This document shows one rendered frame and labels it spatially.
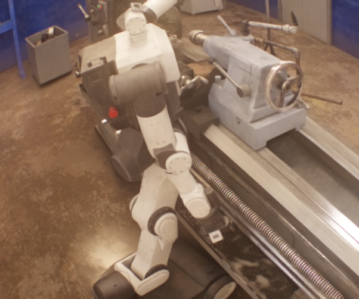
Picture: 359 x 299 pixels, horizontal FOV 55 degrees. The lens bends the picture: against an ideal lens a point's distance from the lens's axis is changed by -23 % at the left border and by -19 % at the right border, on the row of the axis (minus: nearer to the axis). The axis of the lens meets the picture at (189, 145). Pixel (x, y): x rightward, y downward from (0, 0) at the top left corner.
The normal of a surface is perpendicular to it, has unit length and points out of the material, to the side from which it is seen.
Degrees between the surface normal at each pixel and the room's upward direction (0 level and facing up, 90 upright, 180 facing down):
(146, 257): 65
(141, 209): 49
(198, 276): 45
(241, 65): 82
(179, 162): 96
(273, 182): 36
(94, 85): 96
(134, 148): 56
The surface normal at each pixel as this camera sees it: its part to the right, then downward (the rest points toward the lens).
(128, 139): -0.65, -0.11
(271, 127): 0.50, 0.48
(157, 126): 0.21, 0.64
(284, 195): -0.55, -0.46
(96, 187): -0.07, -0.81
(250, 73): -0.86, 0.21
